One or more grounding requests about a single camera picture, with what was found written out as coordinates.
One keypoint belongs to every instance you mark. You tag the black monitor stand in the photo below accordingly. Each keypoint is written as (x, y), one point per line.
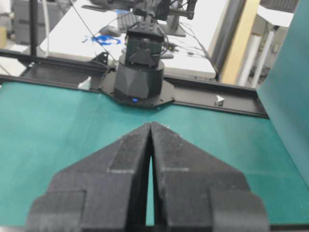
(179, 9)

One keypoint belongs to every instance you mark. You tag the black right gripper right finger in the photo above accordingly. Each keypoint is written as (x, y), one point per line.
(197, 192)

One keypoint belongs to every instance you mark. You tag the black vertical pole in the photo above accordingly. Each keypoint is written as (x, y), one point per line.
(33, 25)

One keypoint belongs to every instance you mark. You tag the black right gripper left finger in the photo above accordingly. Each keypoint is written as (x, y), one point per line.
(104, 192)

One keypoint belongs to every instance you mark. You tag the black aluminium frame rail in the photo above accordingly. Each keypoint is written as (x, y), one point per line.
(65, 73)

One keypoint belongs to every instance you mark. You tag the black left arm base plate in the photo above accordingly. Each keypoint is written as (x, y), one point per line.
(167, 95)

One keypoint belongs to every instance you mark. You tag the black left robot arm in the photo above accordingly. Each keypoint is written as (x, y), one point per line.
(139, 75)

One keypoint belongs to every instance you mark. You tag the green backdrop curtain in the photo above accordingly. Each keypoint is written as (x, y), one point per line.
(285, 92)

